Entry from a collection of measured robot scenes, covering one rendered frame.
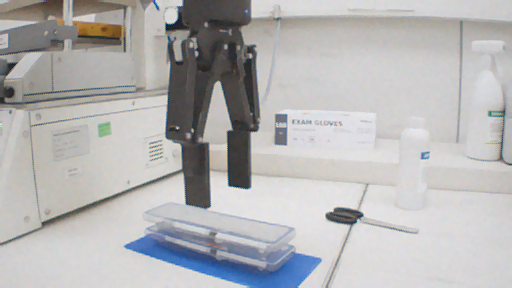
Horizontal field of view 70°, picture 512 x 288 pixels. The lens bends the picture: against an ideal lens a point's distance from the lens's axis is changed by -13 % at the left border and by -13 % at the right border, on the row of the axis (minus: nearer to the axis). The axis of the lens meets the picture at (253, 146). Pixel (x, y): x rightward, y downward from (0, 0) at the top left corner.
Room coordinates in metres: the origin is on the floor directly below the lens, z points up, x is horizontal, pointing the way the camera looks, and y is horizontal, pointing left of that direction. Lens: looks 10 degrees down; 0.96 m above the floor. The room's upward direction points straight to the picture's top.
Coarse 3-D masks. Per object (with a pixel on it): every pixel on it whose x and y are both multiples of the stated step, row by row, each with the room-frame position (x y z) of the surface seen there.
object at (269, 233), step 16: (160, 208) 0.49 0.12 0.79; (176, 208) 0.50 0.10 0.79; (192, 208) 0.50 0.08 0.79; (192, 224) 0.44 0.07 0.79; (208, 224) 0.44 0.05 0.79; (224, 224) 0.44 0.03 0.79; (240, 224) 0.44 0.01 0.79; (256, 224) 0.44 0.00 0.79; (272, 224) 0.44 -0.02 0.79; (256, 240) 0.40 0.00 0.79; (272, 240) 0.40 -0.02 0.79
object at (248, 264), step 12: (168, 240) 0.45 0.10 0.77; (180, 240) 0.45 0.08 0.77; (192, 252) 0.45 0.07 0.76; (204, 252) 0.43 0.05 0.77; (216, 252) 0.42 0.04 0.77; (228, 264) 0.43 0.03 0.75; (240, 264) 0.42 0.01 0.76; (252, 264) 0.40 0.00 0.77; (264, 264) 0.39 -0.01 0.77; (276, 264) 0.39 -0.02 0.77
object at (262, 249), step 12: (144, 216) 0.47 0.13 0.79; (156, 216) 0.46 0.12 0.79; (168, 228) 0.47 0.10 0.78; (180, 228) 0.44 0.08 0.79; (192, 228) 0.43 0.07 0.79; (204, 240) 0.44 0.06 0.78; (216, 240) 0.43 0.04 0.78; (228, 240) 0.41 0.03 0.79; (240, 240) 0.40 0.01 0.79; (252, 240) 0.40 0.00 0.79; (288, 240) 0.41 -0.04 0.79; (252, 252) 0.41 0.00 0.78; (264, 252) 0.40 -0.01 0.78
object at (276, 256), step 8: (160, 232) 0.47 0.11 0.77; (168, 232) 0.47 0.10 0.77; (184, 240) 0.45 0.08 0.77; (192, 240) 0.45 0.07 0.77; (216, 248) 0.42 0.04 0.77; (224, 248) 0.42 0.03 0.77; (288, 248) 0.42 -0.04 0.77; (248, 256) 0.40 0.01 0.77; (256, 256) 0.40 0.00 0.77; (272, 256) 0.40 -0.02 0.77; (280, 256) 0.40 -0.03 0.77
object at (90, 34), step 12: (48, 12) 0.73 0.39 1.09; (60, 12) 0.74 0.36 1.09; (84, 24) 0.69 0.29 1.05; (96, 24) 0.72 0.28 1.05; (108, 24) 0.75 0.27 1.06; (84, 36) 0.70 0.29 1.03; (96, 36) 0.72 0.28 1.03; (108, 36) 0.75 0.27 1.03; (120, 36) 0.78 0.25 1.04; (60, 48) 0.76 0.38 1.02; (72, 48) 0.79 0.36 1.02; (84, 48) 0.82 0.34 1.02
